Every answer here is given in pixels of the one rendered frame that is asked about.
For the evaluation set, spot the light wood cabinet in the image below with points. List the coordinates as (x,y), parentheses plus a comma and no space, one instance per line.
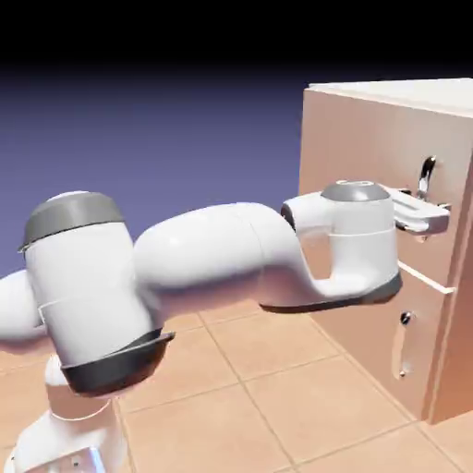
(373,147)

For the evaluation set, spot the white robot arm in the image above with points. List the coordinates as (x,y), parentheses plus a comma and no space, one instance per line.
(199,244)

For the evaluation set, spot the small light wood door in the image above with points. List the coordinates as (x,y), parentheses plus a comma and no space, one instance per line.
(380,347)

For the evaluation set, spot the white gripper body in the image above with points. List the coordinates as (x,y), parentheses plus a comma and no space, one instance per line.
(425,214)

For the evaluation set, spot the large light wood door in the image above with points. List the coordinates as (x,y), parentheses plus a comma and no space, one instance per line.
(369,147)

